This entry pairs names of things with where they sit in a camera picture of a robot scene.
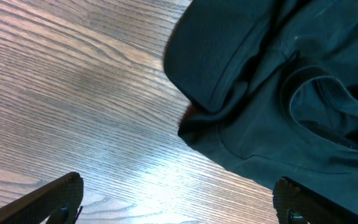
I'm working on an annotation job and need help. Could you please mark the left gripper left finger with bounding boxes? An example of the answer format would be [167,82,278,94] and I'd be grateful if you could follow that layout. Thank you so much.
[0,172,84,224]

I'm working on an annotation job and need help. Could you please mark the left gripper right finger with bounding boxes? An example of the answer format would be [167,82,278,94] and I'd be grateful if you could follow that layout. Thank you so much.
[273,177,358,224]

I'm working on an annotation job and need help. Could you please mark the black polo shirt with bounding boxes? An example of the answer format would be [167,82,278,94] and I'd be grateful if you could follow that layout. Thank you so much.
[163,0,358,214]

